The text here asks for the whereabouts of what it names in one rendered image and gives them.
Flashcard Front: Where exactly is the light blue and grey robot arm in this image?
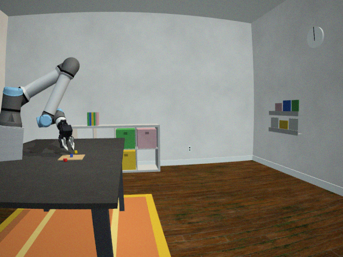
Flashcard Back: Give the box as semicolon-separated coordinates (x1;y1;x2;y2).
0;57;80;128

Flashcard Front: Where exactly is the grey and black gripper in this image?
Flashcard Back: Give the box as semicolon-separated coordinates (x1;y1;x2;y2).
57;119;74;151

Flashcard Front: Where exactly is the tan flat mat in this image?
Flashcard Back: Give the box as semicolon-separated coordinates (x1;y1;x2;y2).
58;155;85;161

